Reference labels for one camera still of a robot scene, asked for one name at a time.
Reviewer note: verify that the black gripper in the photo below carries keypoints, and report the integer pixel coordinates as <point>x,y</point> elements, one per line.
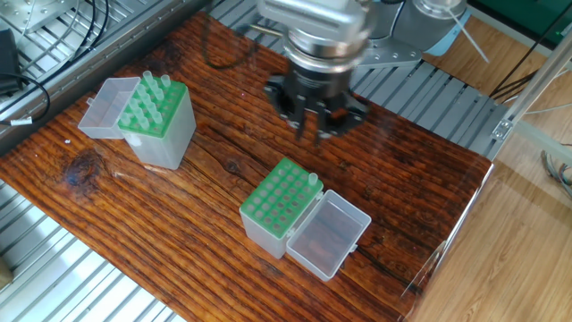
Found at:
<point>317,89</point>

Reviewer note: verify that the clear tip box with tips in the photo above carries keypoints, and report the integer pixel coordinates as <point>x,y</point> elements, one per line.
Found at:
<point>174,143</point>

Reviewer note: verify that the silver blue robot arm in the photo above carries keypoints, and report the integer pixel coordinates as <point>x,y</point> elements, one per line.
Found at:
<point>322,27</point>

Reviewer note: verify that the glossy brown wooden board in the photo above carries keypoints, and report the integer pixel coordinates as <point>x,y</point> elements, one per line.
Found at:
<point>402,179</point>

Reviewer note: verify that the clear tip box green rack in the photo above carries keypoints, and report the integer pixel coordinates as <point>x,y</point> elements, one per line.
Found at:
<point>268,234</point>

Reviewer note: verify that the black electronic box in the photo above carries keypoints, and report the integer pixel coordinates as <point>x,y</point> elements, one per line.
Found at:
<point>7,58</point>

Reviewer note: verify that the aluminium frame post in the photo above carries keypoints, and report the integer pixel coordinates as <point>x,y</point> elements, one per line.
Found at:
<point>527,98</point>

